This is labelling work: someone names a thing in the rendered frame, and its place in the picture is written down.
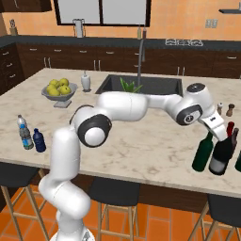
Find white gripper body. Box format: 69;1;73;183
204;116;229;142

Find brown pepper shaker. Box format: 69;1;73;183
226;104;235;118

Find black bottle with white label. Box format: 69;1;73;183
208;127;240;176

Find dark green glass bottle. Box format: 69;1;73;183
234;150;241;173

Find dark sink basin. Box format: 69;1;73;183
94;73;184;98

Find black-seated wooden stool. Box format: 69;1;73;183
88;176;141;241
187;193;241;241
0;162;51;241

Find hob with white grates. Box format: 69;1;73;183
165;38;204;47

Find green leafy vegetable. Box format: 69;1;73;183
119;76;143;94

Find grey sink tap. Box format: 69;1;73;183
137;37;147;88

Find dark wooden cupboard run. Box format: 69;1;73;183
0;42;241;96

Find grey fruit bowl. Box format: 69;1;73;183
40;82;79;109

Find black-framed window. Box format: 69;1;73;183
53;0;153;27

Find white paper towel holder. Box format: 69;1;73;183
72;18;86;39

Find dark blue plastic bottle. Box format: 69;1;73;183
32;127;47;153

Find clear plastic water bottle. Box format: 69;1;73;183
16;114;35;151

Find tools in a pot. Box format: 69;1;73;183
8;19;19;37

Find grey wall socket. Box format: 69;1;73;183
205;19;218;29

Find dark wall shelf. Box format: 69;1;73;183
218;8;241;15

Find dark wall cupboard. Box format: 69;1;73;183
0;0;53;13

